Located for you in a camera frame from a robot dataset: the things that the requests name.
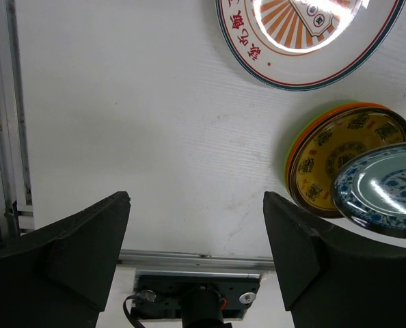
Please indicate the aluminium front rail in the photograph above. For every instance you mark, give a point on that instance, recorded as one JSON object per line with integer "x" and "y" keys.
{"x": 140, "y": 258}

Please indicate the green plastic plate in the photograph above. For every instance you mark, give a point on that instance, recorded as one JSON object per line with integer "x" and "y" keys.
{"x": 321, "y": 112}

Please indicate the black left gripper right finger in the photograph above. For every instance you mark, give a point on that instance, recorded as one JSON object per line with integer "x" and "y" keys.
{"x": 331, "y": 277}

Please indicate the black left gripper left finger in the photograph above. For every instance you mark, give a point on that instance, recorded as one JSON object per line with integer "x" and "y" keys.
{"x": 61, "y": 275}

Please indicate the aluminium side rail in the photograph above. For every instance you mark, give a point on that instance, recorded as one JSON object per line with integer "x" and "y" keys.
{"x": 16, "y": 209}

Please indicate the blue floral white plate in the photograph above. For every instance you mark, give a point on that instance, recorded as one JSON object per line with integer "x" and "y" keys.
{"x": 370, "y": 190}

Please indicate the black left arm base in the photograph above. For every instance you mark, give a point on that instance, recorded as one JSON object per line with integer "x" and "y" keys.
{"x": 211, "y": 298}

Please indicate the yellow brown patterned plate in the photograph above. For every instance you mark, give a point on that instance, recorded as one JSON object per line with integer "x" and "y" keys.
{"x": 331, "y": 145}

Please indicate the orange plastic plate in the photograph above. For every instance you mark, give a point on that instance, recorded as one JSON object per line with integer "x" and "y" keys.
{"x": 364, "y": 104}

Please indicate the orange sunburst pattern plate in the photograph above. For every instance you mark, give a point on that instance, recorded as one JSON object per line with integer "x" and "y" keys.
{"x": 304, "y": 45}

